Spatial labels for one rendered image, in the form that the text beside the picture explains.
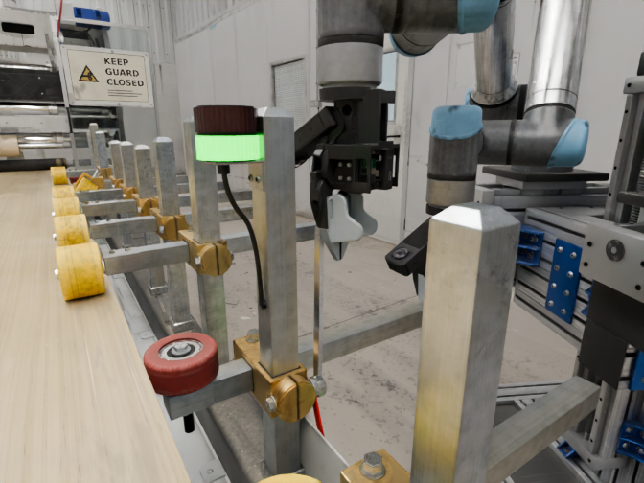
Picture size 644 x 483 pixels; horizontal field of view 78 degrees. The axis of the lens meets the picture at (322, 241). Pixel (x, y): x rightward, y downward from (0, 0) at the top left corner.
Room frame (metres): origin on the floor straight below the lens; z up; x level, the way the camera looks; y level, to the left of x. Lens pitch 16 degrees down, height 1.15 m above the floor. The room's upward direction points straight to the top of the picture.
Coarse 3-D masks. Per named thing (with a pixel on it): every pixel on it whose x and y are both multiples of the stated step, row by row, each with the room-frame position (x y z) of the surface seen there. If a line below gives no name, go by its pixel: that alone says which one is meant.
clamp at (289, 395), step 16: (240, 352) 0.47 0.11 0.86; (256, 352) 0.46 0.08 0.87; (256, 368) 0.42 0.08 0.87; (304, 368) 0.42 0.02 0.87; (256, 384) 0.43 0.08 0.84; (272, 384) 0.39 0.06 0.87; (288, 384) 0.39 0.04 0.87; (304, 384) 0.39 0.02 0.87; (272, 400) 0.39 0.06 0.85; (288, 400) 0.38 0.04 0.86; (304, 400) 0.39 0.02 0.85; (272, 416) 0.39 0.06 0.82; (288, 416) 0.38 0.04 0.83; (304, 416) 0.39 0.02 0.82
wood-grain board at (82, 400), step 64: (0, 192) 1.60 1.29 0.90; (0, 256) 0.76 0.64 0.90; (0, 320) 0.49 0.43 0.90; (64, 320) 0.49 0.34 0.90; (0, 384) 0.35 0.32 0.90; (64, 384) 0.35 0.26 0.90; (128, 384) 0.35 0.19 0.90; (0, 448) 0.26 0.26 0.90; (64, 448) 0.26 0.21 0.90; (128, 448) 0.26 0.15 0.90
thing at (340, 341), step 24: (384, 312) 0.59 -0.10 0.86; (408, 312) 0.59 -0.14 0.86; (312, 336) 0.51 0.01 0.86; (336, 336) 0.51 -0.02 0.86; (360, 336) 0.53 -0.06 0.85; (384, 336) 0.56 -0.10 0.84; (240, 360) 0.45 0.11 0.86; (312, 360) 0.48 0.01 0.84; (216, 384) 0.41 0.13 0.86; (240, 384) 0.43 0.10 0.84; (168, 408) 0.38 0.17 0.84; (192, 408) 0.39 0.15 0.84
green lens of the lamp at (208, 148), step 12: (204, 144) 0.38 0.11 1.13; (216, 144) 0.37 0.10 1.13; (228, 144) 0.37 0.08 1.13; (240, 144) 0.38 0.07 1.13; (252, 144) 0.39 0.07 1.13; (204, 156) 0.38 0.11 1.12; (216, 156) 0.37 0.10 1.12; (228, 156) 0.37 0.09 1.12; (240, 156) 0.38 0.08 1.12; (252, 156) 0.39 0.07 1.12
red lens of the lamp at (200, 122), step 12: (204, 108) 0.37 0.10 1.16; (216, 108) 0.37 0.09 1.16; (228, 108) 0.37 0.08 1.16; (240, 108) 0.38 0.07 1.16; (252, 108) 0.39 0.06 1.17; (204, 120) 0.37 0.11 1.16; (216, 120) 0.37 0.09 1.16; (228, 120) 0.37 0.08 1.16; (240, 120) 0.38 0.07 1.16; (252, 120) 0.39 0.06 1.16
